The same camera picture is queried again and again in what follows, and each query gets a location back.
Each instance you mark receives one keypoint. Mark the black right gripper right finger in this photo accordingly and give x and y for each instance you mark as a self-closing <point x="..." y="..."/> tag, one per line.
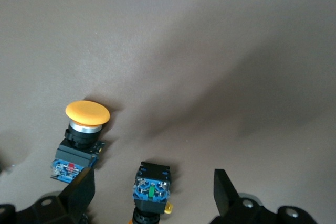
<point x="223" y="190"/>

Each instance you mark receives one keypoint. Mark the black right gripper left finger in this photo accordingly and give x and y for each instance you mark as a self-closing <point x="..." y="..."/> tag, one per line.
<point x="80" y="195"/>

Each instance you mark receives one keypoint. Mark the yellow mushroom push button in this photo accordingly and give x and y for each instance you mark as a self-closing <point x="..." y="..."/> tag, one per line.
<point x="152" y="179"/>
<point x="88" y="113"/>

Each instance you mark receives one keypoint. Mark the brown table cover sheet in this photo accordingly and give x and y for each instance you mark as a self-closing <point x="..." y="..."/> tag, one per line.
<point x="183" y="51"/>

